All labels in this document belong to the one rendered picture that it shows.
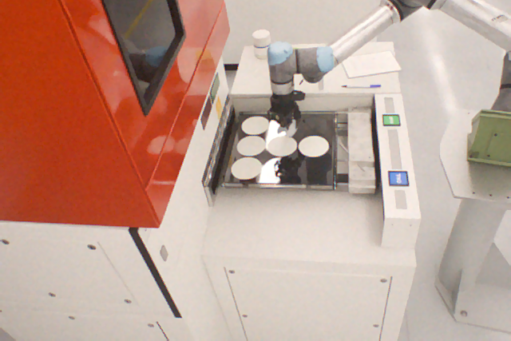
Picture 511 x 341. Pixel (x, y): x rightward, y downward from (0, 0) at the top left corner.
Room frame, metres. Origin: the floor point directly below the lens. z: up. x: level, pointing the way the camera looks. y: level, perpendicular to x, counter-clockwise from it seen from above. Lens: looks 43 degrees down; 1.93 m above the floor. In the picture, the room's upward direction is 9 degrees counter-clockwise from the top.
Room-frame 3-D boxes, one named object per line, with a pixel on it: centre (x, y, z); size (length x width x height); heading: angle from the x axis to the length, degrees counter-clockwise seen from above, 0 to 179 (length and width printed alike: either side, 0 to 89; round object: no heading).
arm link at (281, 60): (1.14, -0.12, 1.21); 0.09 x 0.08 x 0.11; 82
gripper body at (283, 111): (1.13, -0.11, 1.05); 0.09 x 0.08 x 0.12; 140
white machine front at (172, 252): (0.98, 0.17, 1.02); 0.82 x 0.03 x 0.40; 166
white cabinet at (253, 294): (1.16, -0.21, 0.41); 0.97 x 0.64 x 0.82; 166
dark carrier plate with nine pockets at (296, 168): (1.11, -0.09, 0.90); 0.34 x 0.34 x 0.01; 76
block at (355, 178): (0.91, -0.31, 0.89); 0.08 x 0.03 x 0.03; 76
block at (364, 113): (1.22, -0.39, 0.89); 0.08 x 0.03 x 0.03; 76
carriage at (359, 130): (1.06, -0.35, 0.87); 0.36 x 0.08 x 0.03; 166
